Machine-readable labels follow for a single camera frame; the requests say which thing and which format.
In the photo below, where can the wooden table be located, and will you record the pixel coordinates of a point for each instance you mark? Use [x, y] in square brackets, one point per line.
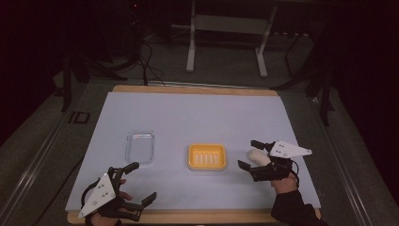
[194, 90]

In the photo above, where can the person's right hand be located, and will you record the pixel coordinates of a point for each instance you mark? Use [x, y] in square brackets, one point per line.
[284, 186]

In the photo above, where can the person's left hand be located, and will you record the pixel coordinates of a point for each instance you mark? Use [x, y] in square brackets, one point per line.
[103, 221]

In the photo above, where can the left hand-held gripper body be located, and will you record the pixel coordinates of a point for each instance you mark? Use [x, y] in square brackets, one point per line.
[99, 193]

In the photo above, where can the black floor bracket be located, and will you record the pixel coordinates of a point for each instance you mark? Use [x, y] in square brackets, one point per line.
[71, 117]

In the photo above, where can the clear plastic container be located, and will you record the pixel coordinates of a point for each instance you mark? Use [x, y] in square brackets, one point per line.
[140, 147]

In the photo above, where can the white metal stand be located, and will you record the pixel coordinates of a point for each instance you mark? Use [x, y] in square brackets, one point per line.
[232, 24]

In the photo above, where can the yellow soap dish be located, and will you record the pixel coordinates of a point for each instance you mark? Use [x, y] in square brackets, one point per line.
[207, 157]

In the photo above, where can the white soap bar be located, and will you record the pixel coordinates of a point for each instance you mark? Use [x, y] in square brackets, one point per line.
[258, 157]

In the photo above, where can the metal floor rail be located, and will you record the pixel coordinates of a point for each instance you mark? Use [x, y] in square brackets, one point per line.
[29, 169]
[343, 163]

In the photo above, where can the pale blue table mat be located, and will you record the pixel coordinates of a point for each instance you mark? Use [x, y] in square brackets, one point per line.
[188, 119]

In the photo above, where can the black stand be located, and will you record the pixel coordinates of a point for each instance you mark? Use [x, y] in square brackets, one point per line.
[66, 89]
[326, 103]

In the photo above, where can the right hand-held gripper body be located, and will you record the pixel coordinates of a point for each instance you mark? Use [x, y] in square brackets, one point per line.
[286, 150]

